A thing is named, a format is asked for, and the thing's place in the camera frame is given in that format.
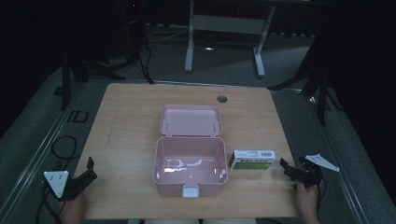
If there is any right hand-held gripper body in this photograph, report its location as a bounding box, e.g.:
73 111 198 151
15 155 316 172
293 153 341 189

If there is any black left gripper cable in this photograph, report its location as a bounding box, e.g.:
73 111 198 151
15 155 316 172
35 180 64 224

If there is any black hanging cable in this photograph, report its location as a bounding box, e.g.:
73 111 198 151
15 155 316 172
135 43 156 86

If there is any white and green medicine box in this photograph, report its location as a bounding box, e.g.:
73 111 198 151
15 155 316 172
228 149 277 172

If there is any white floor cable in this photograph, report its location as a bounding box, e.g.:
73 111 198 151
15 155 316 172
145 27 191 44

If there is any black looped floor cable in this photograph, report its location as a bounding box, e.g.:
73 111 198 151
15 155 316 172
50 134 81 161

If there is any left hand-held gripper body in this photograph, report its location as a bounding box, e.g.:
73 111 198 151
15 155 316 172
43 169 94 202

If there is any person's left hand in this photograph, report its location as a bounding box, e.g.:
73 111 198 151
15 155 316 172
56 191 87 224

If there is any person's right hand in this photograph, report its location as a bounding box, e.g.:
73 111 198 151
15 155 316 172
295 181 322 224

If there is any white metal desk frame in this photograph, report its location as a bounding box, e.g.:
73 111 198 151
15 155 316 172
183 0 277 78

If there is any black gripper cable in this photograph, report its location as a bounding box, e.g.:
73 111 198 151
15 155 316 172
35 180 64 224
315 176 327 214

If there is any black metal stand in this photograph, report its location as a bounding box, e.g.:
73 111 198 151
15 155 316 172
59 0 148 112
266 27 344 126

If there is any pink plastic box with lid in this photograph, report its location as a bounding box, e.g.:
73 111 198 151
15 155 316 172
151 104 230 199

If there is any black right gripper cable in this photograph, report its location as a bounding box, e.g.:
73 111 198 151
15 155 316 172
315 176 327 214

